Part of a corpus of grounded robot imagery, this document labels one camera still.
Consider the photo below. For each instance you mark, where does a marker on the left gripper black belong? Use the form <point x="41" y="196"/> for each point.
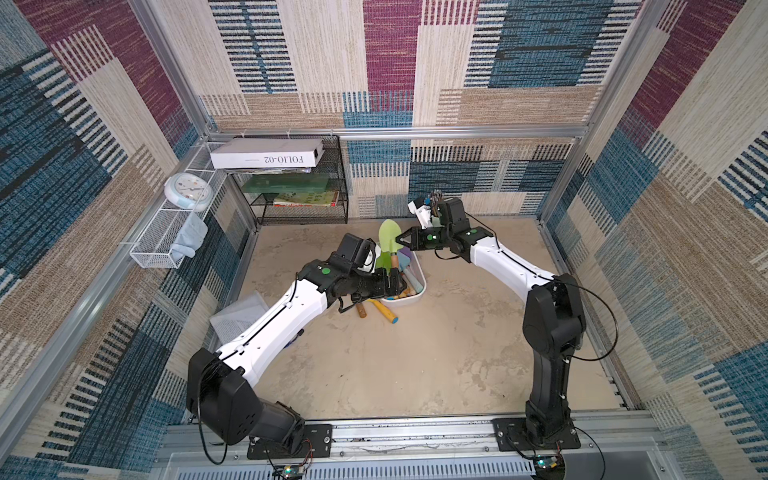
<point x="381" y="289"/>

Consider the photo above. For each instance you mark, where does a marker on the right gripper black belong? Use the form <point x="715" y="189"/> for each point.
<point x="417" y="238"/>

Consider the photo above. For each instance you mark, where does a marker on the white plastic storage box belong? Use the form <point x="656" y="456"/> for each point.
<point x="409" y="296"/>

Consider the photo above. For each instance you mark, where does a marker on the pale green trowel wooden handle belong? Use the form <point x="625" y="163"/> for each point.
<point x="388" y="232"/>

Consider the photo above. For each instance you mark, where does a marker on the green trowel yellow handle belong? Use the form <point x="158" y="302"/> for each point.
<point x="384" y="261"/>

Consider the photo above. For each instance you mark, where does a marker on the light blue trowel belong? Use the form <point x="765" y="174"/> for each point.
<point x="404" y="265"/>

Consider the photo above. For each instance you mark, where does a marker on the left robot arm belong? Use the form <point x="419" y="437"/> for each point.
<point x="221" y="384"/>

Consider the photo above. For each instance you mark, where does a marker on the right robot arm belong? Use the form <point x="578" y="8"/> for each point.
<point x="553" y="322"/>

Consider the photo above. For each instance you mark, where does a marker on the white folio box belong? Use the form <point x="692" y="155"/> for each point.
<point x="257" y="153"/>

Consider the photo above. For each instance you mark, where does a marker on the coloured pencils bundle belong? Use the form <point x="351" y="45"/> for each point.
<point x="436" y="196"/>

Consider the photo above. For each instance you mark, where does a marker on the colourful book on shelf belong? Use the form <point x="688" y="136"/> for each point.
<point x="307" y="199"/>

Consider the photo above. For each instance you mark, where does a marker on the green book on shelf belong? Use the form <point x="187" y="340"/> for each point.
<point x="286" y="183"/>

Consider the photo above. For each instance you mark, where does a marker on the open white book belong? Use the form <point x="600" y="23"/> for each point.
<point x="236" y="318"/>

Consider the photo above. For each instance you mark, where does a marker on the light blue cloth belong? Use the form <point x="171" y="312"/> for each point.
<point x="189" y="238"/>

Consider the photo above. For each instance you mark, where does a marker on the white round clock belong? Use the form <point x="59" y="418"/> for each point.
<point x="188" y="192"/>

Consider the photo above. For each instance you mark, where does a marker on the yellow scoop yellow handle upper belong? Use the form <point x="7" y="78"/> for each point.
<point x="385" y="311"/>

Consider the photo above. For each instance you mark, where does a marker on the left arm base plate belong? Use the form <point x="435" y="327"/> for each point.
<point x="312" y="441"/>

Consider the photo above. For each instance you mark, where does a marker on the white wire basket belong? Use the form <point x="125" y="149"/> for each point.
<point x="151" y="249"/>

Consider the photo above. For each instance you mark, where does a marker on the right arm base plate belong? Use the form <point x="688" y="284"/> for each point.
<point x="511" y="433"/>

